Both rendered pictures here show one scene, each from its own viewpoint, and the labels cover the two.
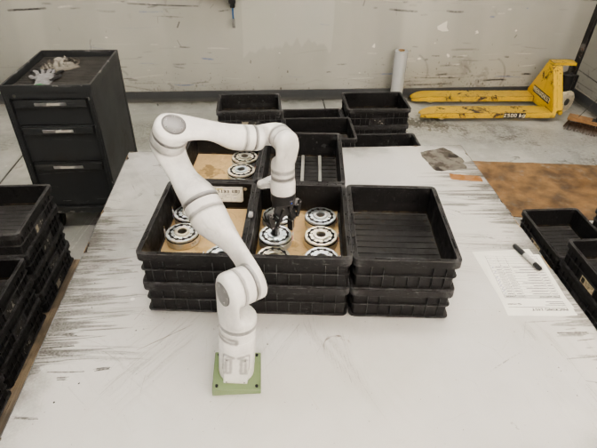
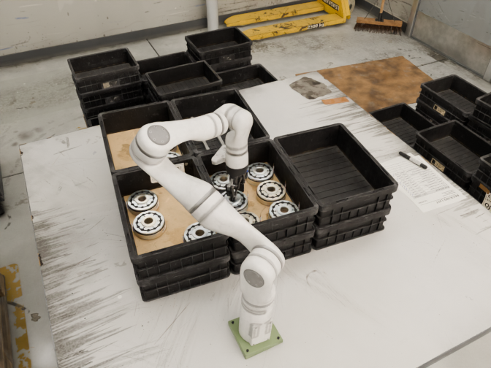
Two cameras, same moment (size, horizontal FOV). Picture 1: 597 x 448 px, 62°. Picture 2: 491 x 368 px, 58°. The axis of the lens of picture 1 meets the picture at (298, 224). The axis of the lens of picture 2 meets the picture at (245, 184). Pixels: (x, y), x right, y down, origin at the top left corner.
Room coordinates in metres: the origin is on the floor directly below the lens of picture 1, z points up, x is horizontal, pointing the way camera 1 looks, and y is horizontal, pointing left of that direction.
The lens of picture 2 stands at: (0.21, 0.43, 1.93)
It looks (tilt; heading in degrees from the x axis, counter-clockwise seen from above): 42 degrees down; 338
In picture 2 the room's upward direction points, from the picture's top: straight up
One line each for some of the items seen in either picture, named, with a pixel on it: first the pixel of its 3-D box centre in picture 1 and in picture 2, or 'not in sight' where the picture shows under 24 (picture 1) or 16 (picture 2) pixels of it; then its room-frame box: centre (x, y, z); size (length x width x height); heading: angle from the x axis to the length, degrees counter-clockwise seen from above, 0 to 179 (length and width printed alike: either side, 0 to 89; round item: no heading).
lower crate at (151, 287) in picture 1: (207, 257); (172, 236); (1.25, 0.30, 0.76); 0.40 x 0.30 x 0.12; 179
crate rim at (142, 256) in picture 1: (202, 217); (166, 204); (1.25, 0.30, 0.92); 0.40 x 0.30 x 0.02; 179
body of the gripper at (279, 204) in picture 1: (282, 202); (237, 171); (1.27, 0.05, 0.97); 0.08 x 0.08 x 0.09
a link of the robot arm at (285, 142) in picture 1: (283, 153); (238, 130); (1.26, 0.04, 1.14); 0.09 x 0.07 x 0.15; 26
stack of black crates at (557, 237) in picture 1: (561, 250); (402, 138); (1.96, -1.31, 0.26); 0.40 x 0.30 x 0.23; 4
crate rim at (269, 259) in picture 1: (299, 220); (253, 182); (1.25, 0.00, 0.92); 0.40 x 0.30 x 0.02; 179
